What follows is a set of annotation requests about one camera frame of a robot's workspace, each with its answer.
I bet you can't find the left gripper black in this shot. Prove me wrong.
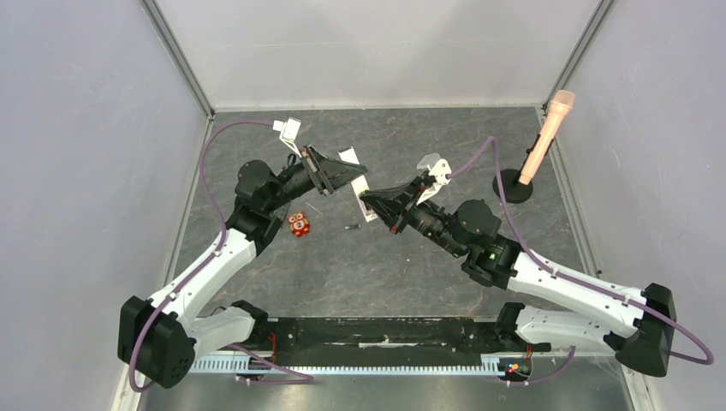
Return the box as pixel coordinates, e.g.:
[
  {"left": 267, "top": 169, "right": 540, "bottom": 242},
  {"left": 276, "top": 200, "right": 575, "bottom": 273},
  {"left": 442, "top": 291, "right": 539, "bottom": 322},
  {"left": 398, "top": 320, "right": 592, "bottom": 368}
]
[{"left": 265, "top": 144, "right": 366, "bottom": 212}]

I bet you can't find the white remote control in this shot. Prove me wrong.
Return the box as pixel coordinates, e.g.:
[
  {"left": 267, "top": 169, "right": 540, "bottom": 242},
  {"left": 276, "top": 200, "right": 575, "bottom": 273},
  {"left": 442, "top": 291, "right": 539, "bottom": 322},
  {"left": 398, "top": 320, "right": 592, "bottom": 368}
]
[{"left": 338, "top": 146, "right": 378, "bottom": 223}]

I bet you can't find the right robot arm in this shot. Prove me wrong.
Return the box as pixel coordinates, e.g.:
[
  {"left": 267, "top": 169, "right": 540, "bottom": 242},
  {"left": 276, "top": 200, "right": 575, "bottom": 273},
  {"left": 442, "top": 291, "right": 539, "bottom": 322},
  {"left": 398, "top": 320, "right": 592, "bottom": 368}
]
[{"left": 359, "top": 176, "right": 676, "bottom": 378}]

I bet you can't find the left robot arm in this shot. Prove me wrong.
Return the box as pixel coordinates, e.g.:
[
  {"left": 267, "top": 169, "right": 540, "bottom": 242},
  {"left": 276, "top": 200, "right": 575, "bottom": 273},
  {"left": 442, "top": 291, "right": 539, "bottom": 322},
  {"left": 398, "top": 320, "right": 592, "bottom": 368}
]
[{"left": 117, "top": 146, "right": 367, "bottom": 389}]

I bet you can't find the red owl number block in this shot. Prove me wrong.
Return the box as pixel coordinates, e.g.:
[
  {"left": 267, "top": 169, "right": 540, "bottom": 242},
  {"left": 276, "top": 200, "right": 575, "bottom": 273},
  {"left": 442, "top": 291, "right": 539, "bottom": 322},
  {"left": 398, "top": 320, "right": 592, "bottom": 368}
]
[{"left": 287, "top": 211, "right": 310, "bottom": 237}]

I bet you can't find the black microphone stand base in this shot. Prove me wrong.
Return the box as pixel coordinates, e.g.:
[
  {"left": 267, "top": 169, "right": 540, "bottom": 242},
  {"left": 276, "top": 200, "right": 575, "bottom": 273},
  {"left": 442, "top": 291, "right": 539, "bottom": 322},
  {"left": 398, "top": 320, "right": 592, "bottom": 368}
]
[{"left": 492, "top": 169, "right": 533, "bottom": 204}]

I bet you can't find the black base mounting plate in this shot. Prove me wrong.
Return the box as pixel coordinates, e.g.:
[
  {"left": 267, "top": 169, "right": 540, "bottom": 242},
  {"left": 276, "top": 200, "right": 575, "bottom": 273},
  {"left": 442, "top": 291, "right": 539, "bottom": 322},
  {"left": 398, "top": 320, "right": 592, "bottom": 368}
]
[{"left": 241, "top": 317, "right": 551, "bottom": 367}]

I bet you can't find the pink toy microphone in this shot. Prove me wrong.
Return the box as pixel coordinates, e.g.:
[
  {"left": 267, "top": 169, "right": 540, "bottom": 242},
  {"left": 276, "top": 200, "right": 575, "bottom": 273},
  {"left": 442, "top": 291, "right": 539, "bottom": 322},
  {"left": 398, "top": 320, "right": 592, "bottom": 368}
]
[{"left": 518, "top": 89, "right": 576, "bottom": 185}]

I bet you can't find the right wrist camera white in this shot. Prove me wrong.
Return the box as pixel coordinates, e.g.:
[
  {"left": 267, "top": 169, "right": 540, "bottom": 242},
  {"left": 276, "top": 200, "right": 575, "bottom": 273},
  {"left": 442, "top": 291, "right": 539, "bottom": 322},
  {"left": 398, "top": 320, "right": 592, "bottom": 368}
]
[{"left": 416, "top": 153, "right": 452, "bottom": 205}]

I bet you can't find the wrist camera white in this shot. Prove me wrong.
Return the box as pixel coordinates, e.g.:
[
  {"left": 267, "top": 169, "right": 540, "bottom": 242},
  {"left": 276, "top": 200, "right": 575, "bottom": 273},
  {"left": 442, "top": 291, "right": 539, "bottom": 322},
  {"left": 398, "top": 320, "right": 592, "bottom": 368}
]
[
  {"left": 416, "top": 153, "right": 452, "bottom": 205},
  {"left": 272, "top": 117, "right": 301, "bottom": 158}
]

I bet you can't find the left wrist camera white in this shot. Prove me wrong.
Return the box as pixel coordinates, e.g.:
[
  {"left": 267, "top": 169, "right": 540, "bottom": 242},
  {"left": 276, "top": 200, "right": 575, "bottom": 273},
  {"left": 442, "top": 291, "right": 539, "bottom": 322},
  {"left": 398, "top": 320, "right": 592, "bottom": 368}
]
[{"left": 272, "top": 117, "right": 301, "bottom": 158}]

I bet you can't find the white slotted cable duct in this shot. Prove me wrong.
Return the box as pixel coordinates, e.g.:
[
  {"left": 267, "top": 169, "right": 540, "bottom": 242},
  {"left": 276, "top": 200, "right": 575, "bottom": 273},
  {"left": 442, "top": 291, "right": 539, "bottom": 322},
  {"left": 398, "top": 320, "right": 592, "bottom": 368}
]
[{"left": 189, "top": 354, "right": 502, "bottom": 376}]

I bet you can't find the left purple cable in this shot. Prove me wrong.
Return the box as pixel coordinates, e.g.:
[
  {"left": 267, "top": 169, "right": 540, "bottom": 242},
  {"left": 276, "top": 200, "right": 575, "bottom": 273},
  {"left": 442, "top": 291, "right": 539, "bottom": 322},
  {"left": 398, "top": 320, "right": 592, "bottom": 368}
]
[{"left": 128, "top": 119, "right": 314, "bottom": 394}]

